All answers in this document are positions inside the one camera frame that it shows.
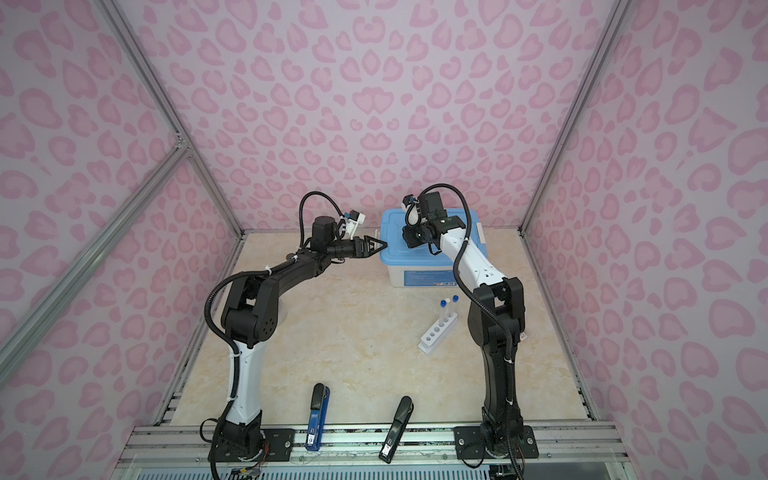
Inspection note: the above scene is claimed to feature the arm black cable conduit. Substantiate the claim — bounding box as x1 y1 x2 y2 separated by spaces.
415 182 526 480
202 190 346 480

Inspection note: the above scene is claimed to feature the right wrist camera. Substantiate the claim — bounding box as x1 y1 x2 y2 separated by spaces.
402 194 421 226

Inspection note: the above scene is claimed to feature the blue black stapler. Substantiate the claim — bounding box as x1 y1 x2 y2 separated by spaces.
305 383 330 451

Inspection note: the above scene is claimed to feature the aluminium corner frame post right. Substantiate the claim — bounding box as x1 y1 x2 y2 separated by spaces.
519 0 636 237

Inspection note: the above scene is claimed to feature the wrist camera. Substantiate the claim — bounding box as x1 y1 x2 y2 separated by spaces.
402 194 421 226
341 210 366 239

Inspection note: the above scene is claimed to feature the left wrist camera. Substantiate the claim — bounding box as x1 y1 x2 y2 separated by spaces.
341 210 366 239

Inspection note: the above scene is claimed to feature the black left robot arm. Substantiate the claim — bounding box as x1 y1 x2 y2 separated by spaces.
204 216 387 468

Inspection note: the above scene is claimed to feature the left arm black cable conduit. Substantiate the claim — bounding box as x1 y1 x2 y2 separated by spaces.
202 190 346 480

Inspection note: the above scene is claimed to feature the aluminium diagonal frame bar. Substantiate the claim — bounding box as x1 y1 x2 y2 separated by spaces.
0 140 190 385

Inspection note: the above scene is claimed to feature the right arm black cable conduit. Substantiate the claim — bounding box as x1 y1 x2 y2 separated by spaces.
415 182 526 480

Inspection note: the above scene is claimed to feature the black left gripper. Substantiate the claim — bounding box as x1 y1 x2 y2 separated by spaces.
327 237 387 261

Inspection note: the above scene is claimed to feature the white plastic storage bin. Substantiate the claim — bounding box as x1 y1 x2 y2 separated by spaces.
387 265 457 288

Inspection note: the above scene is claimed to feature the blue plastic bin lid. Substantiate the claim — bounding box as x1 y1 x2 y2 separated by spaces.
380 208 488 269

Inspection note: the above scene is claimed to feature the aluminium corner frame post left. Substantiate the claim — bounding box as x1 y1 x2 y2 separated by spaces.
94 0 245 239

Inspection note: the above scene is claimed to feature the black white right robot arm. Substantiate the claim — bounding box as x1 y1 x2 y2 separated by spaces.
402 184 526 472

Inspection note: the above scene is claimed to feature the aluminium corner frame post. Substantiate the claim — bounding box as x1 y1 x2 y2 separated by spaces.
519 0 636 237
94 0 245 239

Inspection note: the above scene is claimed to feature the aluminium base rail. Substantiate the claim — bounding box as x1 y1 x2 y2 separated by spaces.
112 420 637 479

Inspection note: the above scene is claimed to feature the white test tube rack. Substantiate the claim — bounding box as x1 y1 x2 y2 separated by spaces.
418 312 458 355

